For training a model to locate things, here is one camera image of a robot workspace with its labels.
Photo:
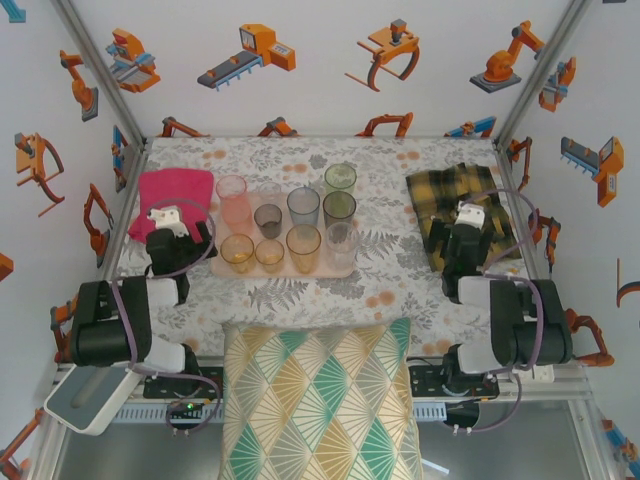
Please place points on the wide short amber glass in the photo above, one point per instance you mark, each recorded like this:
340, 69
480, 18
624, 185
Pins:
237, 252

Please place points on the tall pink glass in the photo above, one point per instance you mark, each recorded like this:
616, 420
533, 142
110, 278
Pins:
232, 197

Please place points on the short grey smoke glass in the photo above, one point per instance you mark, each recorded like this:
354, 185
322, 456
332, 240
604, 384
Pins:
268, 222

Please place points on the small short amber glass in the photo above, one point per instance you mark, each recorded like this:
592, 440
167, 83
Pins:
269, 255

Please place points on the small clear glass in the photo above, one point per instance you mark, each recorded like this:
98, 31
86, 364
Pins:
270, 192

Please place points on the tall clear glass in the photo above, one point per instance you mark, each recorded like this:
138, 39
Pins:
341, 245

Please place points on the tall amber glass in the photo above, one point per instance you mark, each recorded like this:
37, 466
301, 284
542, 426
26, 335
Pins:
303, 247

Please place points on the tall blue glass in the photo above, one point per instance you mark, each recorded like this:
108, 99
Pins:
303, 207

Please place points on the tall dark olive glass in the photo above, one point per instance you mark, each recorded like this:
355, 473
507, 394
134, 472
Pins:
339, 212

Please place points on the tall light green glass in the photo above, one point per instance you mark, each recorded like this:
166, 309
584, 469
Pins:
340, 177

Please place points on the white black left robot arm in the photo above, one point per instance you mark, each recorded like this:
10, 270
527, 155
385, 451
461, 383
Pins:
167, 355

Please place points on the pink rectangular tray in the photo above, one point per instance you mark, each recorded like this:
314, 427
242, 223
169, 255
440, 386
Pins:
253, 200

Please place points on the yellow black plaid shirt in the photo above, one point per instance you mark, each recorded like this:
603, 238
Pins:
435, 190

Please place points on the folded pink cloth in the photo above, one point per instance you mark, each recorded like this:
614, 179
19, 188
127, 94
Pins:
170, 185

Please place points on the floral grey tablecloth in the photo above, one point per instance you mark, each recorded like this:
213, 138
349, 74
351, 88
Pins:
270, 157

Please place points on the white square clock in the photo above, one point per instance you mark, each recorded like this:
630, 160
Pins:
544, 373

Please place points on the small green-lit circuit board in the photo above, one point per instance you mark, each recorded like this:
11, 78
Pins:
187, 407

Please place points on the white box device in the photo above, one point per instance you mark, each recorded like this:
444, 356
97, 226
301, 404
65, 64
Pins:
85, 400

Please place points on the teal yellow patterned cushion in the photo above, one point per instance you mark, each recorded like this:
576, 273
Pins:
320, 400

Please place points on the aluminium table side rail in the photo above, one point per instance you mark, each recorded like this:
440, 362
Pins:
517, 197
124, 200

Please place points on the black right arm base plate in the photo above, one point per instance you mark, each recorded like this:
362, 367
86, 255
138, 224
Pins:
425, 380

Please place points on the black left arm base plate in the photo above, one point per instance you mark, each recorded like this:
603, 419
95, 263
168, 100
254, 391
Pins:
160, 392

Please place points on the aluminium frame post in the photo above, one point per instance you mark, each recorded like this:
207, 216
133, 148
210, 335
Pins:
92, 55
550, 56

